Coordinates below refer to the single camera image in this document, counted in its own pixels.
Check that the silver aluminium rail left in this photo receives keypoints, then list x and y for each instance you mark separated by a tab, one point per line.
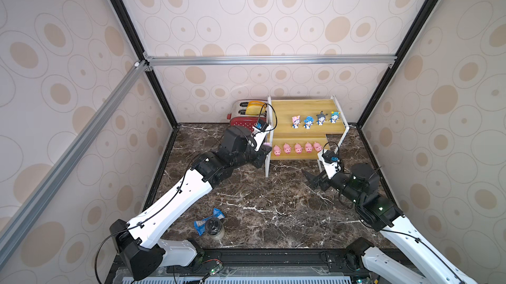
37	202

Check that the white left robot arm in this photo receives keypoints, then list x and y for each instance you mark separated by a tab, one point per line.
139	242

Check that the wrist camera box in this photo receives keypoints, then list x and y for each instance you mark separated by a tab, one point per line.
331	161
260	130

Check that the blue plastic wrapper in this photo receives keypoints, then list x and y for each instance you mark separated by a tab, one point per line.
199	225

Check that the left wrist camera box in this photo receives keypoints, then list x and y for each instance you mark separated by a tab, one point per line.
260	130

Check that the pink pig toy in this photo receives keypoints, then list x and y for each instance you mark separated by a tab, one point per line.
317	146
308	148
287	148
277	150
298	148

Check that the black corner frame post left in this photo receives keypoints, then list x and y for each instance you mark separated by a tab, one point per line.
132	35

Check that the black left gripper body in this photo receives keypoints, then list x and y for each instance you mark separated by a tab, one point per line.
248	153

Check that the silver aluminium rail back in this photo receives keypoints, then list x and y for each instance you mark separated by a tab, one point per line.
273	60

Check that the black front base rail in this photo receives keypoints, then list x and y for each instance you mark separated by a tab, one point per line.
269	262

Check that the black corner frame post right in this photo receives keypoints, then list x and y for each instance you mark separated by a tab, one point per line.
413	32

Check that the white metal wooden shelf rack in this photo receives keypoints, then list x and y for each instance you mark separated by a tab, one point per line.
280	114

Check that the clear tape roll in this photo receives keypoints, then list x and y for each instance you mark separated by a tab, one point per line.
214	228

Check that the Doraemon figure grey costume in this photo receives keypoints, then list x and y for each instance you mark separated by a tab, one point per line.
321	118

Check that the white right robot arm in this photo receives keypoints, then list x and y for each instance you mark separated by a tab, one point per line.
385	217

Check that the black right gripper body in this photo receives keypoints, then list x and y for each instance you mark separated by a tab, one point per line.
324	180

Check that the black corner frame post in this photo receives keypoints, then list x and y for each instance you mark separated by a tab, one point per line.
413	32
132	35

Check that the silver aluminium rail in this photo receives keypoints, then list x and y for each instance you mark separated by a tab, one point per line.
273	60
37	202

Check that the red polka dot toaster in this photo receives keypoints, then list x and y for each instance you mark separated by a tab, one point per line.
237	117

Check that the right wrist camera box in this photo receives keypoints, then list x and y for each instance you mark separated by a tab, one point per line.
331	161

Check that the Doraemon figure teal ball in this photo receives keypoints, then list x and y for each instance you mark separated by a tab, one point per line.
335	116

